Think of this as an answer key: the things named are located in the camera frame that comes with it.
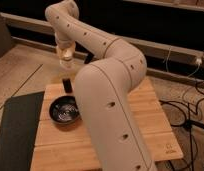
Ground white wall plug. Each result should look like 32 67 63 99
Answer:
195 58 202 66

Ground small black box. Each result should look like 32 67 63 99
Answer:
62 78 72 93

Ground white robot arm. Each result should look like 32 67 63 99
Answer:
45 0 157 171

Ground black cables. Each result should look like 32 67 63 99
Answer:
159 79 204 171

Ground dark grey mat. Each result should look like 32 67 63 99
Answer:
0 92 44 171

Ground wooden board table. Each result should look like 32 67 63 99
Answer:
30 77 183 171

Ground black ceramic bowl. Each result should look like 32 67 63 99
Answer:
49 96 80 124

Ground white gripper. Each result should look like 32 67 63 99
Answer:
56 44 75 69

